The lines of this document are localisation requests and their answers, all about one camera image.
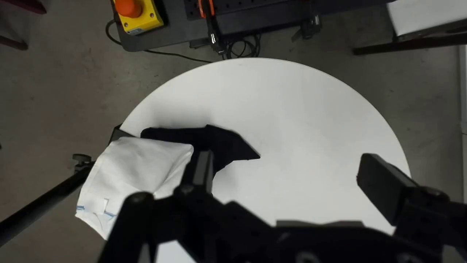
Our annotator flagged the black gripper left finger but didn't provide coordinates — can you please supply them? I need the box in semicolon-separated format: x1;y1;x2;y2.
191;148;216;195

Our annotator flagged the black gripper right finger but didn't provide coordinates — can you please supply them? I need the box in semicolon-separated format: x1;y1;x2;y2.
356;151;430;230

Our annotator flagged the white towel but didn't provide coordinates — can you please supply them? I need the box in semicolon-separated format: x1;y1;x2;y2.
74;135;195;240

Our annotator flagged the dark floor stand leg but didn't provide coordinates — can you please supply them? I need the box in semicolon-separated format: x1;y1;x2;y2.
0;31;29;50

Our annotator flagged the black perforated breadboard base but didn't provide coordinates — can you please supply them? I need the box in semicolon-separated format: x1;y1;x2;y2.
114;0;397;52

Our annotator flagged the black pole with table clamp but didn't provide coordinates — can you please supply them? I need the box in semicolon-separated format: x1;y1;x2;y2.
0;151;95;246

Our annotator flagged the yellow emergency stop orange button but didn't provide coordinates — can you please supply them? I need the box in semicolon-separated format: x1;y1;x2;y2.
112;0;166;34

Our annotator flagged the white panel with dark edge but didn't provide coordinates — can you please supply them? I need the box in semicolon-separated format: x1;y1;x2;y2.
352;0;467;55

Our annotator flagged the thin black cable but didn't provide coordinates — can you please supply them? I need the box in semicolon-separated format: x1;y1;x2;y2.
105;18;216;64

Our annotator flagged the black cable bundle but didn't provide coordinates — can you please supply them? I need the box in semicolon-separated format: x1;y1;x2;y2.
220;31;262;61

